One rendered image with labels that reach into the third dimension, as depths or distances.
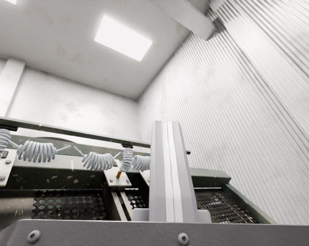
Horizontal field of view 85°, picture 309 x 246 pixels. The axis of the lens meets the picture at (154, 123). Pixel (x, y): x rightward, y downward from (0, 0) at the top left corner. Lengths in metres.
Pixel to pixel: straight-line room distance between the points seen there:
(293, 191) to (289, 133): 0.67
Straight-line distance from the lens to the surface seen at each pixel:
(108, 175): 0.76
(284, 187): 2.66
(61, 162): 0.78
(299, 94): 2.59
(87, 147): 1.32
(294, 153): 2.62
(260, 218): 1.40
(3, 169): 0.71
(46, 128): 0.66
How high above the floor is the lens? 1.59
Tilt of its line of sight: 32 degrees up
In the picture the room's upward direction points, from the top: 11 degrees counter-clockwise
